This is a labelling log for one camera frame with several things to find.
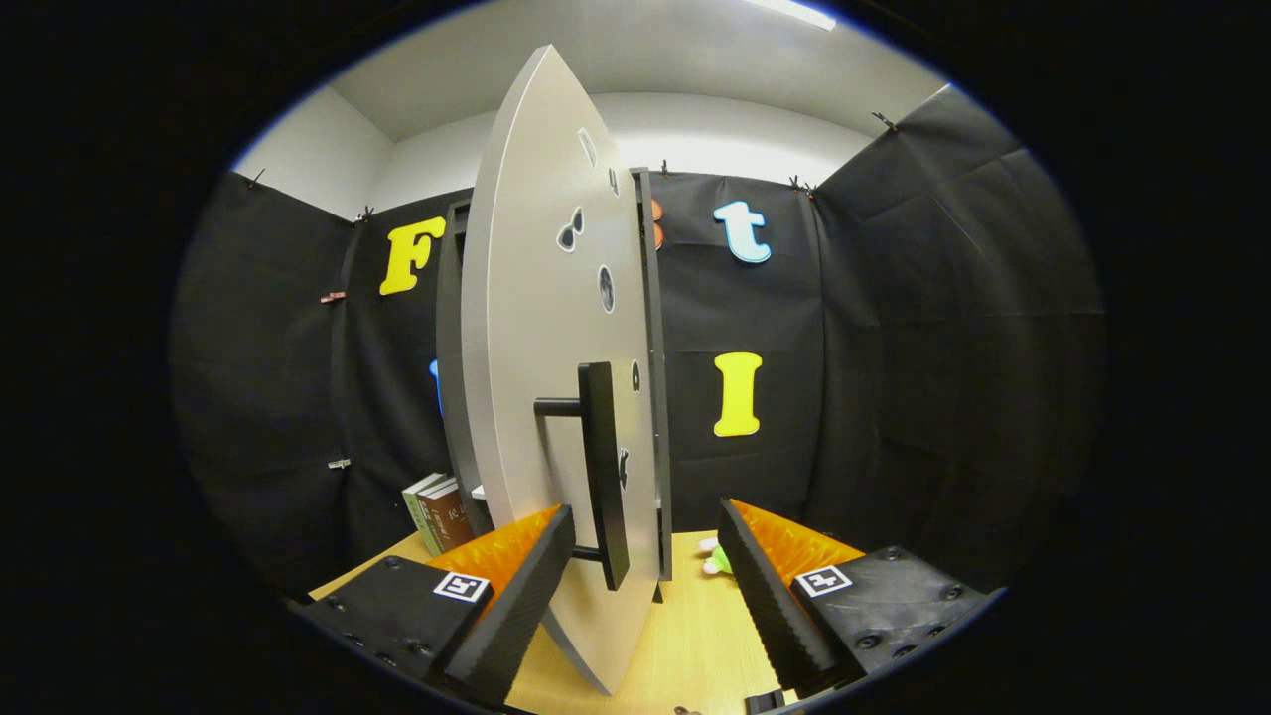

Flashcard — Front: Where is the long ceiling light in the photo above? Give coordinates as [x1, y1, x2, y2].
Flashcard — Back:
[745, 0, 837, 31]

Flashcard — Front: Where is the black backdrop cloth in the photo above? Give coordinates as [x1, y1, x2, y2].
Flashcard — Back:
[169, 84, 1108, 597]

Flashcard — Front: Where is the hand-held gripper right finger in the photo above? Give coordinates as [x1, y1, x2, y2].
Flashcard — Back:
[717, 500, 994, 698]

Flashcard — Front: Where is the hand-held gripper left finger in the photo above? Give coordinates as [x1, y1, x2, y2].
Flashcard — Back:
[298, 504, 577, 708]

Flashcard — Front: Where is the brown book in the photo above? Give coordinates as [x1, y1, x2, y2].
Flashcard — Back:
[422, 484, 478, 553]

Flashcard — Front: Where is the black door handle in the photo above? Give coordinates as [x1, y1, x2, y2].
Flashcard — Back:
[534, 362, 631, 592]

